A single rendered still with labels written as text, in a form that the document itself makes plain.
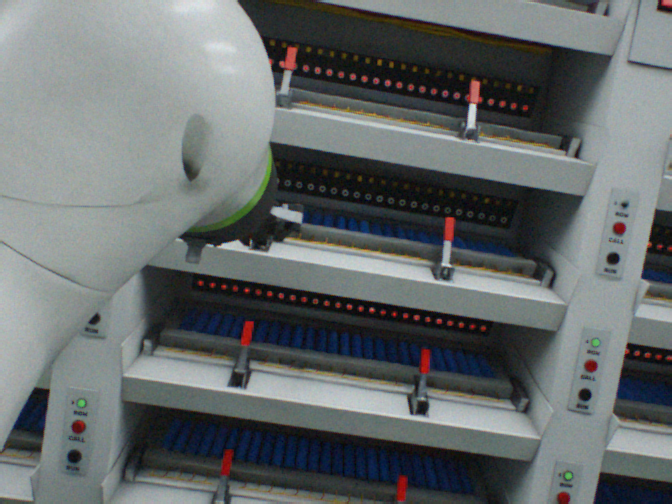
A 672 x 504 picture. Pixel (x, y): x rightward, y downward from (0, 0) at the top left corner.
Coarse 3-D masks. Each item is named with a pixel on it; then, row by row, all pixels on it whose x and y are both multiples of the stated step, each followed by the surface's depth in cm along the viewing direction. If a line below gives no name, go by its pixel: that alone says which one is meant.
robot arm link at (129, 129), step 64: (0, 0) 15; (64, 0) 14; (128, 0) 14; (192, 0) 15; (0, 64) 14; (64, 64) 13; (128, 64) 14; (192, 64) 15; (256, 64) 17; (0, 128) 13; (64, 128) 14; (128, 128) 14; (192, 128) 16; (256, 128) 18; (0, 192) 14; (64, 192) 14; (128, 192) 15; (192, 192) 17; (256, 192) 26; (64, 256) 15; (128, 256) 17
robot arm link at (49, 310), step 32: (0, 256) 14; (0, 288) 14; (32, 288) 15; (64, 288) 16; (0, 320) 13; (32, 320) 15; (64, 320) 17; (0, 352) 13; (32, 352) 15; (0, 384) 12; (32, 384) 16; (0, 416) 12; (0, 448) 13
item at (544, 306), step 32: (288, 192) 76; (480, 224) 78; (160, 256) 60; (224, 256) 60; (256, 256) 60; (288, 256) 61; (320, 256) 63; (352, 256) 65; (544, 256) 70; (320, 288) 62; (352, 288) 61; (384, 288) 61; (416, 288) 61; (448, 288) 61; (480, 288) 62; (512, 288) 64; (544, 288) 66; (512, 320) 63; (544, 320) 63
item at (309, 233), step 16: (304, 224) 67; (304, 240) 65; (320, 240) 67; (336, 240) 67; (352, 240) 67; (368, 240) 67; (384, 240) 67; (400, 240) 67; (400, 256) 66; (416, 256) 67; (432, 256) 67; (464, 256) 67; (480, 256) 67; (496, 256) 68; (512, 272) 68; (528, 272) 68
